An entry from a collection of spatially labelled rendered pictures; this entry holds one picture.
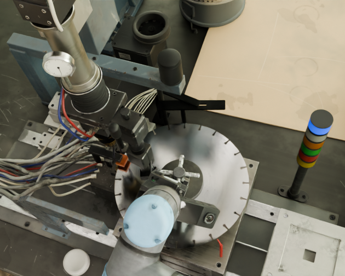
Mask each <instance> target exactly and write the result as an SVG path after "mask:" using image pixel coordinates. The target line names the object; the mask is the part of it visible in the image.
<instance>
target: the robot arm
mask: <svg viewBox="0 0 345 276"><path fill-rule="evenodd" d="M155 172H156V173H159V174H161V175H158V174H156V173H155ZM152 176H154V178H153V179H151V177H152ZM189 181H190V179H188V178H186V177H183V178H182V180H181V182H178V181H176V180H174V179H171V178H169V177H167V176H164V173H162V172H160V171H158V170H156V169H155V170H153V171H152V172H151V173H150V175H149V178H148V180H147V181H146V182H144V183H143V184H142V185H141V187H140V189H139V192H138V194H137V196H136V198H135V200H134V201H133V202H132V203H131V205H130V206H129V207H128V209H127V211H126V213H125V216H124V221H123V228H122V230H121V232H120V236H119V238H118V240H117V242H116V245H115V247H114V249H113V251H112V254H111V257H110V259H109V260H108V262H107V263H106V265H105V268H104V272H103V274H102V276H183V275H182V274H180V273H178V272H177V271H175V270H173V269H172V268H170V267H168V266H167V265H165V264H163V263H162V262H160V261H158V258H159V256H160V253H161V251H162V248H163V246H164V244H165V241H166V239H167V237H168V236H169V234H170V232H171V230H172V228H173V224H174V223H175V221H179V222H183V223H187V224H191V225H195V226H200V227H204V228H209V229H212V228H213V227H214V225H215V222H216V220H217V218H218V216H219V213H220V211H219V209H218V208H217V207H216V206H215V205H213V204H209V203H205V202H201V201H198V200H194V199H190V198H186V197H184V196H185V194H186V192H187V189H188V184H189Z"/></svg>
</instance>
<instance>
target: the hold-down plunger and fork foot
mask: <svg viewBox="0 0 345 276"><path fill-rule="evenodd" d="M143 128H144V126H142V127H141V129H140V130H139V133H140V132H141V131H142V129H143ZM154 161H155V160H154V157H153V159H152V160H151V162H150V163H149V165H148V167H147V168H146V169H143V168H141V167H140V178H141V180H148V178H149V175H150V173H151V172H152V164H153V163H154Z"/></svg>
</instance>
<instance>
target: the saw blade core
mask: <svg viewBox="0 0 345 276"><path fill-rule="evenodd" d="M169 127H170V130H169ZM169 127H168V125H165V126H161V127H159V128H156V129H154V132H155V133H156V135H155V134H154V132H153V130H152V131H150V132H148V134H147V135H146V137H145V138H144V140H143V141H144V142H145V143H147V144H150V145H151V149H152V152H153V155H154V160H155V161H154V163H153V164H152V171H153V170H155V169H156V170H158V171H159V170H161V169H162V168H163V167H164V166H165V165H166V164H168V163H169V162H171V161H173V160H177V159H180V155H184V159H186V160H190V161H192V162H194V163H195V164H197V165H198V166H199V168H200V169H201V171H202V173H203V179H204V183H203V188H202V190H201V191H200V193H199V194H198V195H197V196H196V197H195V198H194V200H198V201H201V202H205V203H209V204H213V205H215V206H216V207H217V208H218V209H219V211H220V213H219V215H218V218H217V220H216V222H215V225H214V227H213V228H212V229H209V228H204V227H200V226H195V225H191V224H187V223H183V222H179V221H175V223H174V224H173V227H172V230H171V232H170V234H169V236H168V237H167V239H166V241H165V244H164V247H167V248H176V242H178V244H177V249H183V248H192V247H194V242H193V240H195V245H196V246H200V245H203V244H206V243H209V242H211V241H212V238H213V240H215V239H216V238H218V237H220V236H221V235H223V234H224V233H225V232H226V231H228V229H230V228H231V227H232V226H233V225H234V223H235V222H236V221H237V219H238V218H239V215H241V213H242V211H243V209H244V207H245V204H246V200H245V199H247V198H248V193H249V174H248V170H247V168H243V167H246V164H245V161H244V159H243V157H242V155H241V154H240V153H239V151H238V149H237V148H236V147H235V145H234V144H233V143H232V142H231V141H230V140H229V139H228V138H226V137H225V136H223V135H222V134H220V133H219V132H216V133H215V131H216V130H213V129H211V128H208V127H206V126H201V128H200V125H198V124H191V123H185V127H186V128H183V127H184V123H177V124H170V125H169ZM199 128H200V130H198V129H199ZM214 133H215V135H214V136H213V134H214ZM228 140H229V141H228ZM227 141H228V142H227ZM225 142H227V144H225ZM237 153H238V154H237ZM234 154H237V155H236V156H235V155H234ZM241 167H242V169H241ZM115 179H121V180H115V182H114V193H115V195H116V196H115V198H116V203H117V206H118V209H119V211H120V210H122V211H120V213H121V215H122V217H124V216H125V213H126V211H127V209H128V207H129V206H130V205H131V203H132V202H133V201H134V200H135V198H136V196H137V194H138V192H139V189H140V187H141V185H142V184H143V183H144V182H146V181H147V180H141V178H140V167H139V166H137V165H135V164H133V163H131V162H130V161H129V159H128V161H127V163H126V165H125V167H122V166H118V169H117V172H116V178H115ZM243 182H245V184H243ZM120 193H121V195H118V194H120ZM241 197H242V198H244V199H241ZM124 208H125V210H123V209H124ZM234 212H236V213H237V214H238V215H237V214H234ZM223 225H226V227H227V228H228V229H227V228H226V227H224V226H223ZM209 234H211V236H212V238H211V237H210V236H209Z"/></svg>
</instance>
